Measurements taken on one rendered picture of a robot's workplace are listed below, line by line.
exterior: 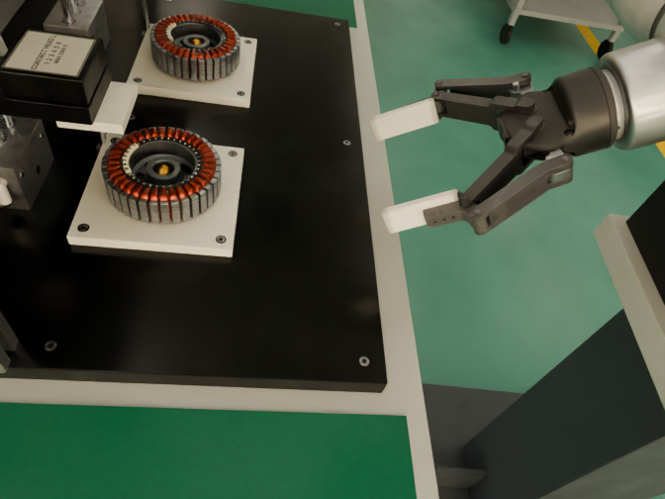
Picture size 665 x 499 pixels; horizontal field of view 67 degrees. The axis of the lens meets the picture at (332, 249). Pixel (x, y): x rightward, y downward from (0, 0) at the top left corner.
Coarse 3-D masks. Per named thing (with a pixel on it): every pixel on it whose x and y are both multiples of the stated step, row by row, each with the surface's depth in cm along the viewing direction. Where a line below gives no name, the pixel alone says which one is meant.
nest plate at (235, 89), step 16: (144, 48) 67; (240, 48) 71; (144, 64) 64; (240, 64) 68; (128, 80) 62; (144, 80) 62; (160, 80) 63; (176, 80) 63; (192, 80) 64; (208, 80) 64; (224, 80) 65; (240, 80) 66; (160, 96) 63; (176, 96) 63; (192, 96) 63; (208, 96) 63; (224, 96) 63; (240, 96) 64
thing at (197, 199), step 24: (120, 144) 49; (144, 144) 51; (168, 144) 51; (192, 144) 51; (120, 168) 48; (144, 168) 51; (192, 168) 52; (216, 168) 50; (120, 192) 46; (144, 192) 46; (168, 192) 47; (192, 192) 47; (216, 192) 50; (144, 216) 47; (168, 216) 47; (192, 216) 49
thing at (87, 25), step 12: (84, 0) 63; (96, 0) 64; (60, 12) 61; (84, 12) 62; (96, 12) 62; (48, 24) 59; (60, 24) 59; (72, 24) 60; (84, 24) 60; (96, 24) 62; (84, 36) 60; (96, 36) 63; (108, 36) 67
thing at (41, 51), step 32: (32, 32) 41; (0, 64) 38; (32, 64) 39; (64, 64) 39; (96, 64) 41; (0, 96) 39; (32, 96) 39; (64, 96) 40; (96, 96) 42; (128, 96) 44; (0, 128) 46; (96, 128) 42
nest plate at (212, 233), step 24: (96, 168) 52; (240, 168) 55; (96, 192) 50; (96, 216) 48; (120, 216) 48; (216, 216) 51; (72, 240) 46; (96, 240) 46; (120, 240) 47; (144, 240) 47; (168, 240) 48; (192, 240) 48; (216, 240) 49
